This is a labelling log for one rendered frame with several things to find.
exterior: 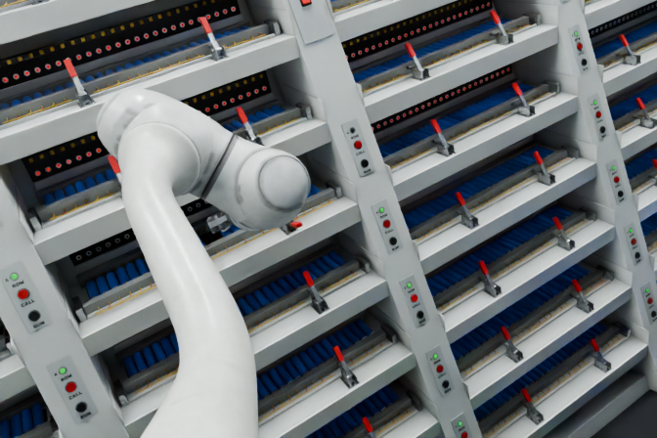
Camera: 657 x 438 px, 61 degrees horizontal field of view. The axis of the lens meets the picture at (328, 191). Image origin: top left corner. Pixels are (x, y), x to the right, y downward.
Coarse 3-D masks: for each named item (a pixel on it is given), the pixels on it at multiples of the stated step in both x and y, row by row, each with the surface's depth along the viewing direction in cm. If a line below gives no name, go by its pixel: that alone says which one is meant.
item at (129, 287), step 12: (324, 192) 126; (312, 204) 124; (300, 216) 121; (276, 228) 119; (228, 240) 116; (240, 240) 118; (252, 240) 117; (216, 252) 116; (144, 276) 111; (120, 288) 109; (132, 288) 109; (96, 300) 107; (108, 300) 108; (120, 300) 108
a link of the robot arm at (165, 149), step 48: (144, 96) 72; (144, 144) 68; (192, 144) 70; (144, 192) 60; (192, 192) 76; (144, 240) 57; (192, 240) 56; (192, 288) 52; (192, 336) 48; (240, 336) 48; (192, 384) 42; (240, 384) 43; (144, 432) 39; (192, 432) 37; (240, 432) 39
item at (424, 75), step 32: (480, 0) 154; (384, 32) 142; (416, 32) 147; (448, 32) 151; (480, 32) 147; (512, 32) 147; (544, 32) 143; (352, 64) 140; (384, 64) 140; (416, 64) 130; (448, 64) 136; (480, 64) 135; (384, 96) 126; (416, 96) 129
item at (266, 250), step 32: (352, 192) 122; (320, 224) 120; (352, 224) 124; (224, 256) 116; (256, 256) 114; (288, 256) 118; (64, 288) 109; (96, 320) 106; (128, 320) 105; (160, 320) 108; (96, 352) 104
